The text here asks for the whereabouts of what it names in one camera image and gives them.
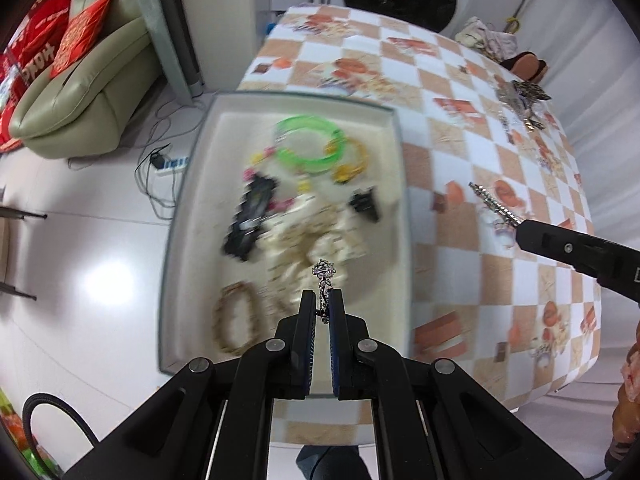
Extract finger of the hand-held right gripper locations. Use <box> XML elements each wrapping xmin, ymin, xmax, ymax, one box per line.
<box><xmin>514</xmin><ymin>219</ymin><xmax>640</xmax><ymax>305</ymax></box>

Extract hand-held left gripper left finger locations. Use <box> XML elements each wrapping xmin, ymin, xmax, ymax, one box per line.
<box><xmin>62</xmin><ymin>290</ymin><xmax>318</xmax><ymax>480</ymax></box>

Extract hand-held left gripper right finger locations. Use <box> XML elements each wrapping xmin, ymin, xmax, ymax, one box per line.
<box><xmin>329</xmin><ymin>289</ymin><xmax>584</xmax><ymax>480</ymax></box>

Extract silver chain necklace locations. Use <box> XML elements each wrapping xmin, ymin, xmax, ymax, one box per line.
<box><xmin>310</xmin><ymin>258</ymin><xmax>335</xmax><ymax>324</ymax></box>

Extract brown rope bracelet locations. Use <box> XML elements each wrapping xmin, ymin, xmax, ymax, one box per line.
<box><xmin>214</xmin><ymin>281</ymin><xmax>267</xmax><ymax>354</ymax></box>

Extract small black hair clip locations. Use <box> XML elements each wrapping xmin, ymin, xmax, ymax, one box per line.
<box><xmin>349</xmin><ymin>186</ymin><xmax>384</xmax><ymax>224</ymax></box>

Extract black scalloped hair clip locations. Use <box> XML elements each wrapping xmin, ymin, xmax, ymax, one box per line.
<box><xmin>222</xmin><ymin>174</ymin><xmax>279</xmax><ymax>264</ymax></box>

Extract green translucent bracelet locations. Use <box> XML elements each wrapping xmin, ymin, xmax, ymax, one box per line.
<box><xmin>274</xmin><ymin>114</ymin><xmax>347</xmax><ymax>177</ymax></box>

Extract white rectangular tray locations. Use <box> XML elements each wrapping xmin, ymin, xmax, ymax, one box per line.
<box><xmin>157</xmin><ymin>91</ymin><xmax>416</xmax><ymax>377</ymax></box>

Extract person's dark trousers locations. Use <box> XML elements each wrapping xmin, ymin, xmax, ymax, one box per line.
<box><xmin>294</xmin><ymin>443</ymin><xmax>374</xmax><ymax>480</ymax></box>

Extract orange brown object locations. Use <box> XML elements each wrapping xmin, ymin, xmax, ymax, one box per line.
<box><xmin>605</xmin><ymin>319</ymin><xmax>640</xmax><ymax>471</ymax></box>

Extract brown slippers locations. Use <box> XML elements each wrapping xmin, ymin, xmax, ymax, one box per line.
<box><xmin>499</xmin><ymin>51</ymin><xmax>549</xmax><ymax>82</ymax></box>

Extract pile of pale clothes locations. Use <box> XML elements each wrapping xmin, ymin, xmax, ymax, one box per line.
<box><xmin>454</xmin><ymin>16</ymin><xmax>519</xmax><ymax>59</ymax></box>

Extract colourful bags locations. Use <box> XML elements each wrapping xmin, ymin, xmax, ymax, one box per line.
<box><xmin>0</xmin><ymin>384</ymin><xmax>62</xmax><ymax>480</ymax></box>

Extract wooden stool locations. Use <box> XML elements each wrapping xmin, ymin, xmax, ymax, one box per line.
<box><xmin>0</xmin><ymin>187</ymin><xmax>49</xmax><ymax>302</ymax></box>

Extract beige leather sofa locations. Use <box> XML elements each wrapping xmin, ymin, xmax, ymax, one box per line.
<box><xmin>9</xmin><ymin>0</ymin><xmax>164</xmax><ymax>161</ymax></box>

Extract grey pillar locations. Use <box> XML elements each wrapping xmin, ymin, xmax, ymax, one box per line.
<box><xmin>125</xmin><ymin>0</ymin><xmax>206</xmax><ymax>99</ymax></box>

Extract red square cushion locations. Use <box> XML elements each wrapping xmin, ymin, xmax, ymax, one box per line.
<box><xmin>48</xmin><ymin>0</ymin><xmax>119</xmax><ymax>81</ymax></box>

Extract pink and yellow bead bracelet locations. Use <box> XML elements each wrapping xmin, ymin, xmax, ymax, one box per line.
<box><xmin>242</xmin><ymin>147</ymin><xmax>314</xmax><ymax>214</ymax></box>

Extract yellow cord bracelet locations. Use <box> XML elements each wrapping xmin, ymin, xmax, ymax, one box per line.
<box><xmin>324</xmin><ymin>136</ymin><xmax>372</xmax><ymax>184</ymax></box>

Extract white power strip with cables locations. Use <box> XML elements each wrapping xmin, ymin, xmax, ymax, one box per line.
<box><xmin>134</xmin><ymin>80</ymin><xmax>207</xmax><ymax>222</ymax></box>

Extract black hose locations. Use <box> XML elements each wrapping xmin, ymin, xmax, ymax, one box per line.
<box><xmin>22</xmin><ymin>392</ymin><xmax>102</xmax><ymax>480</ymax></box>

